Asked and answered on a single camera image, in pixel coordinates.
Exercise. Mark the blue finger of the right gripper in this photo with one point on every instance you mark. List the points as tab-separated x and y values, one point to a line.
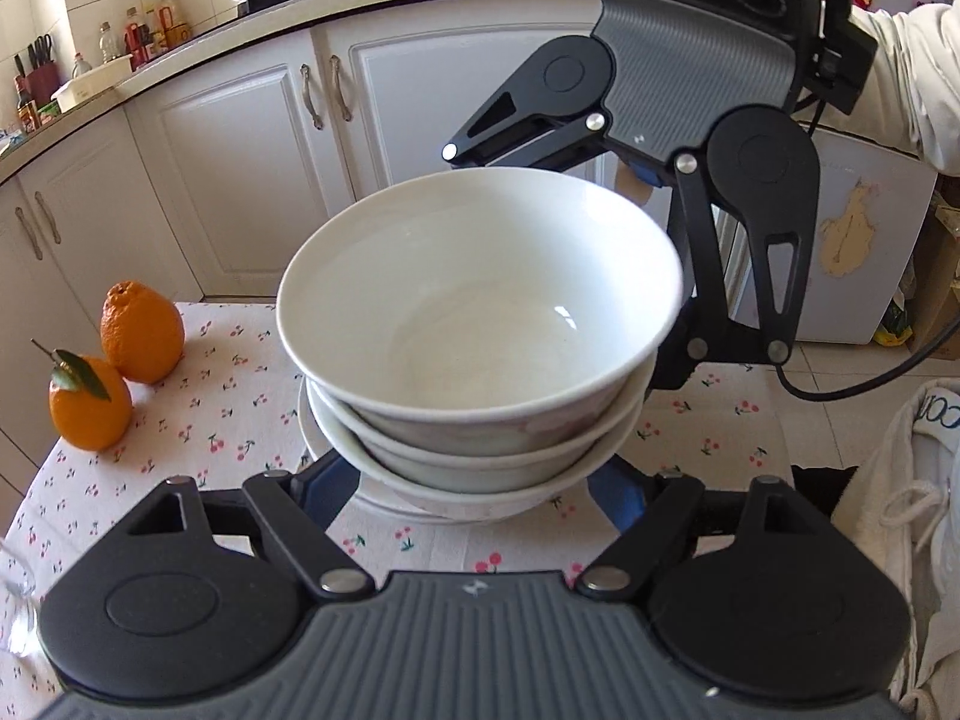
549	114
742	218

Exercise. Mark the large white floral bowl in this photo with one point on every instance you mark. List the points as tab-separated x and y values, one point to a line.
502	299

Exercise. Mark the orange without leaf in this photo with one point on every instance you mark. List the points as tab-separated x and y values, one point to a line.
142	332

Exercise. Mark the red knife block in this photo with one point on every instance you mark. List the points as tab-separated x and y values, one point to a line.
39	76

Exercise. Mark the medium white floral bowl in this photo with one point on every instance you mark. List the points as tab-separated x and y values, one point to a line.
486	453

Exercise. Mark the white kitchen cabinets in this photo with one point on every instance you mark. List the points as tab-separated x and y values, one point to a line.
205	185

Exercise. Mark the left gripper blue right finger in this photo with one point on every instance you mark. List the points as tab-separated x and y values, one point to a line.
656	521

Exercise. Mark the white rectangular tray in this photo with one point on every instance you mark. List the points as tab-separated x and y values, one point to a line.
93	82

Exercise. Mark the glass mug with water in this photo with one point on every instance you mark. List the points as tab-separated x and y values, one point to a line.
18	610

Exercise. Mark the white plate stack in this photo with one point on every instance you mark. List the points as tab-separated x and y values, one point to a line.
369	494

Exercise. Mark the orange with leaf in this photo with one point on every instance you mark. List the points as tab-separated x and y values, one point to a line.
89	402

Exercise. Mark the cherry print tablecloth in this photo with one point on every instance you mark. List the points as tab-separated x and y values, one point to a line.
232	409

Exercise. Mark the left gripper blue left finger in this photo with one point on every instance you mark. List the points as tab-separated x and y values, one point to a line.
293	512

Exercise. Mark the white cloth garment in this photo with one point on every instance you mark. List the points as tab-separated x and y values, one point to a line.
901	510

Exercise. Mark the white small refrigerator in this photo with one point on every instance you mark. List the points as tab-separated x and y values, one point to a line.
872	204

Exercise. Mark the small white floral bowl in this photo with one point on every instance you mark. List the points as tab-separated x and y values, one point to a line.
495	495

